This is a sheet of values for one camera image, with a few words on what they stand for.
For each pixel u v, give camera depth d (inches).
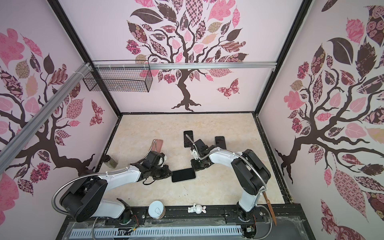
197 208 28.8
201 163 30.3
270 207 29.9
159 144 41.6
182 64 36.8
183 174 36.0
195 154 33.4
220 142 40.9
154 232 27.4
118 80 48.0
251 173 18.4
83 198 16.8
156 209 28.0
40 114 23.8
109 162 33.6
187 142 39.5
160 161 29.1
